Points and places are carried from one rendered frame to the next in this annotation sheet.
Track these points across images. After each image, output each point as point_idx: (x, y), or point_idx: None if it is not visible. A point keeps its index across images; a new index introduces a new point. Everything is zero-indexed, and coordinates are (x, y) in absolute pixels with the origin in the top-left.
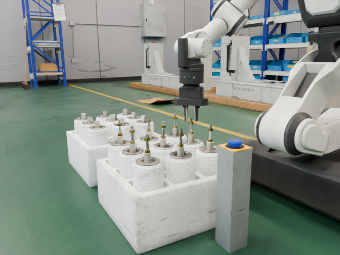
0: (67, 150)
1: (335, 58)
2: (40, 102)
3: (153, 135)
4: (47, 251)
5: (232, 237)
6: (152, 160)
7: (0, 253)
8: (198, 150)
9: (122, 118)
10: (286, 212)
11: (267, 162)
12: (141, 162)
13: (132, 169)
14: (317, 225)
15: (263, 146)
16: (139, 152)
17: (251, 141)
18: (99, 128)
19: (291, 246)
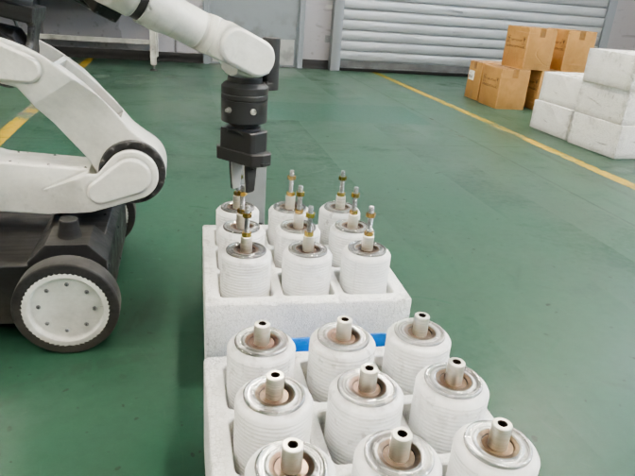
0: None
1: (39, 50)
2: None
3: (295, 253)
4: (456, 314)
5: None
6: (333, 208)
7: (514, 325)
8: (253, 211)
9: (341, 315)
10: (127, 284)
11: (113, 244)
12: (349, 207)
13: (359, 217)
14: (124, 264)
15: (96, 233)
16: (343, 220)
17: (89, 246)
18: (411, 318)
19: (190, 258)
